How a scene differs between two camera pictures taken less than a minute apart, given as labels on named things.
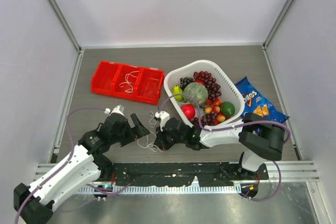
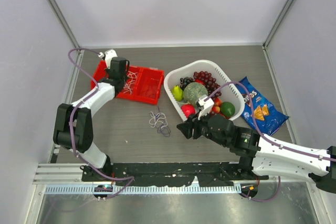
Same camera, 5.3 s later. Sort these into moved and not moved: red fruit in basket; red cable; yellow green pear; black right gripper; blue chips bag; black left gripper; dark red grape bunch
Moved: black left gripper; black right gripper
Not moved: yellow green pear; dark red grape bunch; red fruit in basket; red cable; blue chips bag
